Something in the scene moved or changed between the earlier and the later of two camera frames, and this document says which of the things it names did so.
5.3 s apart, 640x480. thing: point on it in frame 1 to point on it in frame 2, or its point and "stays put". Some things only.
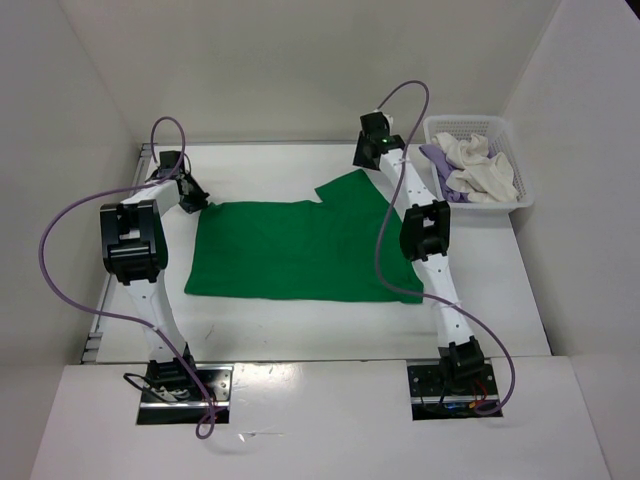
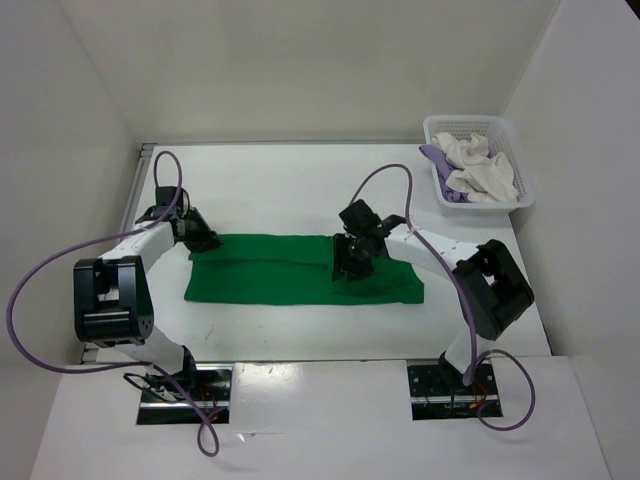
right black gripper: x=358 y=158 to x=341 y=260
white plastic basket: x=494 y=129 stays put
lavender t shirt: x=437 y=156 stays put
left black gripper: x=199 y=201 to x=208 y=240
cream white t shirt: x=483 y=176 stays put
